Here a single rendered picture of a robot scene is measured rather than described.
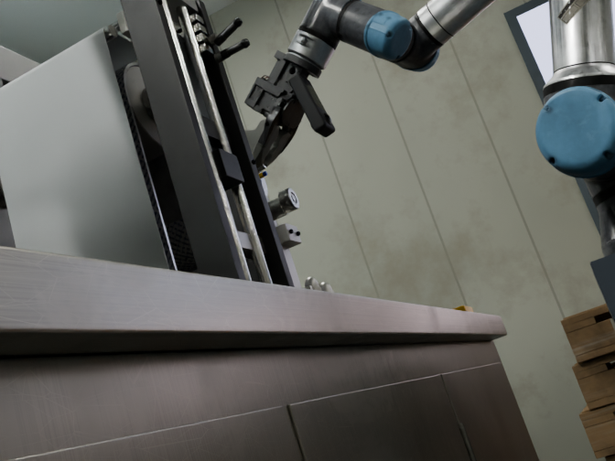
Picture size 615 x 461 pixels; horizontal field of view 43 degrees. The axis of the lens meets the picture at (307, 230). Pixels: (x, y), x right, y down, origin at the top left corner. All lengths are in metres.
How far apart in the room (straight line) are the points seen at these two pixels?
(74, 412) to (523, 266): 3.47
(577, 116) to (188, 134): 0.52
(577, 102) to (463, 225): 2.78
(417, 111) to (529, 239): 0.86
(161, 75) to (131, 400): 0.64
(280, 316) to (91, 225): 0.61
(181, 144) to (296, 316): 0.43
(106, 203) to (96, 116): 0.13
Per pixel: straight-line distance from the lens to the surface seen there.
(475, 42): 4.08
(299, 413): 0.60
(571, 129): 1.11
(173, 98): 0.99
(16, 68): 1.61
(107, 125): 1.14
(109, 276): 0.40
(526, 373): 3.78
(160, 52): 1.03
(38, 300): 0.35
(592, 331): 2.70
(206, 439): 0.48
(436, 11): 1.41
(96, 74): 1.18
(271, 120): 1.34
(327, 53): 1.38
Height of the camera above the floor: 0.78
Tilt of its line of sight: 15 degrees up
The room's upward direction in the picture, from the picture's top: 18 degrees counter-clockwise
